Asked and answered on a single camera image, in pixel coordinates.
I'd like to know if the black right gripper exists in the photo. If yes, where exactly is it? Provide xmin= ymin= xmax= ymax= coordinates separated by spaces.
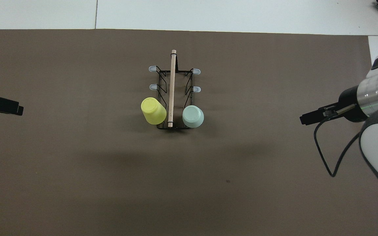
xmin=300 ymin=86 xmax=368 ymax=126

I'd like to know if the pale green plastic cup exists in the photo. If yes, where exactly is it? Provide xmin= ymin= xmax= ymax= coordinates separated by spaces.
xmin=182 ymin=105 xmax=205 ymax=128

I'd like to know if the yellow plastic cup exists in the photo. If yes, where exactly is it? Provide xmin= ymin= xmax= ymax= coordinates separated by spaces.
xmin=141 ymin=97 xmax=167 ymax=125

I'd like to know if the brown table mat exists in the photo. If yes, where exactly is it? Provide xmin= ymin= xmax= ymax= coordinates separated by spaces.
xmin=0 ymin=29 xmax=378 ymax=236

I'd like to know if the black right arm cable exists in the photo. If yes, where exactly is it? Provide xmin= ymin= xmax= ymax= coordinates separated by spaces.
xmin=314 ymin=111 xmax=370 ymax=178

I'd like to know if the black wire cup rack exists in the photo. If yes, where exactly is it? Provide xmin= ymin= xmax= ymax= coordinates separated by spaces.
xmin=148 ymin=49 xmax=201 ymax=130

